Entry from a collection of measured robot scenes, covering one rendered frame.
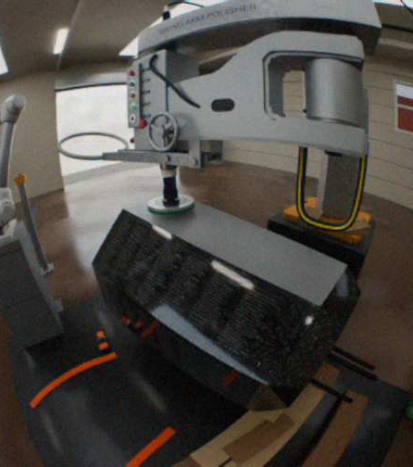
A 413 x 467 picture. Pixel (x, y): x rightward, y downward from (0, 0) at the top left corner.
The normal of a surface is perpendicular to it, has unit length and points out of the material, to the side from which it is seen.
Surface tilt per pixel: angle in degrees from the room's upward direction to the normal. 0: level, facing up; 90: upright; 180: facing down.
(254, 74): 90
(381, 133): 90
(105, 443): 0
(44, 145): 90
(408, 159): 90
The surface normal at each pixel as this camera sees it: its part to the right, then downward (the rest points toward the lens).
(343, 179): -0.29, 0.43
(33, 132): 0.65, 0.33
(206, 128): -0.54, 0.38
